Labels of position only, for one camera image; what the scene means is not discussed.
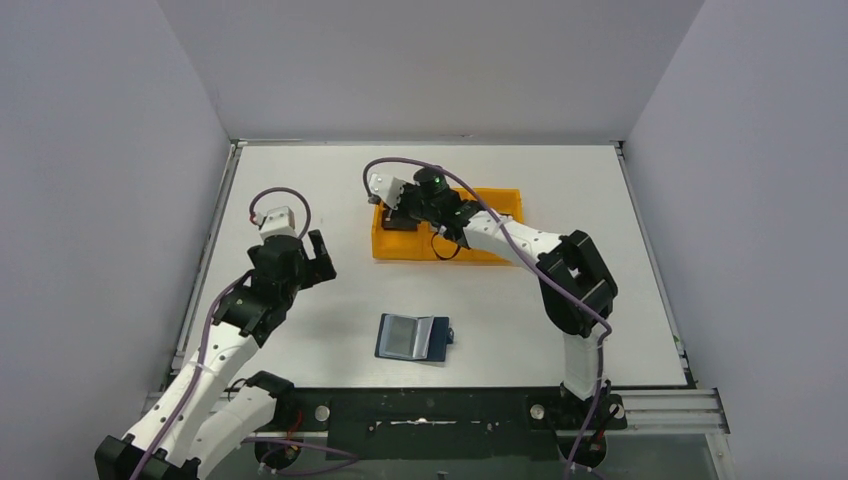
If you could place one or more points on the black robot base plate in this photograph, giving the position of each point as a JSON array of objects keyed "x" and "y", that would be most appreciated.
[{"x": 590, "y": 444}]

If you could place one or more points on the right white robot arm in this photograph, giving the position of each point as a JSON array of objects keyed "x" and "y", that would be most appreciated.
[{"x": 576, "y": 285}]

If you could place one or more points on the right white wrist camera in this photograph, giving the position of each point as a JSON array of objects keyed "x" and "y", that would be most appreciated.
[{"x": 384, "y": 188}]

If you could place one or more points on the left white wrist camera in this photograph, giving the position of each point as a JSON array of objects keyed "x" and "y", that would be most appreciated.
[{"x": 277, "y": 222}]

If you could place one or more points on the orange three-compartment tray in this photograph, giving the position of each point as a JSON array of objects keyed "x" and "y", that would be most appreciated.
[{"x": 425, "y": 245}]

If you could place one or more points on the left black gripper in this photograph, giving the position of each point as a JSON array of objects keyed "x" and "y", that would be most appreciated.
[{"x": 308, "y": 266}]

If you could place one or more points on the black cards stack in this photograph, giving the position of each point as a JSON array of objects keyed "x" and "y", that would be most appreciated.
[{"x": 399, "y": 225}]

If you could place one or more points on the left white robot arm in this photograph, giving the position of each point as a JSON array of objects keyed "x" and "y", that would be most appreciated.
[{"x": 180, "y": 437}]

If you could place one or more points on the blue card holder wallet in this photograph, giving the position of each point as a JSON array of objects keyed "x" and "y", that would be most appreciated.
[{"x": 414, "y": 339}]

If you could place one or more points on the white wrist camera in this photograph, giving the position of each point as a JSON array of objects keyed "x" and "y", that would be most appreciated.
[
  {"x": 277, "y": 222},
  {"x": 384, "y": 188}
]

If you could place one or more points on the aluminium frame rail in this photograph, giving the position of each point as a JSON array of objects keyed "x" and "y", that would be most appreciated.
[{"x": 669, "y": 411}]

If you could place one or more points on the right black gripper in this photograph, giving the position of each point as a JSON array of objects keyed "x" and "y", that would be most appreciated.
[{"x": 408, "y": 188}]

